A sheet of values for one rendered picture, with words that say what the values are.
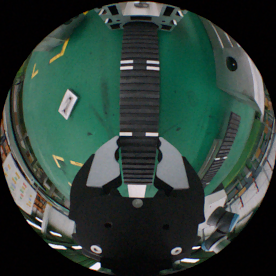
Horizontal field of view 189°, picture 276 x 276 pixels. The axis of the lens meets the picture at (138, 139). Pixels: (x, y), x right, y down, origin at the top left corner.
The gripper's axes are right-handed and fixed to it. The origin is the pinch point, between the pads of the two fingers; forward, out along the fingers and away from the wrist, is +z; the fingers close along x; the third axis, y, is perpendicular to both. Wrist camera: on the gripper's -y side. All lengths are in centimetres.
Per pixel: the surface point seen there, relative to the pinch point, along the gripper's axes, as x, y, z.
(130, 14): -1.6, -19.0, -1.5
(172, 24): 4.3, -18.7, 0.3
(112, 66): -4.1, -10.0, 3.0
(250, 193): 738, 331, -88
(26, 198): -283, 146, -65
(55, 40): -16.2, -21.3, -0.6
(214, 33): 13.8, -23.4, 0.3
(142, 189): 1.1, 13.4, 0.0
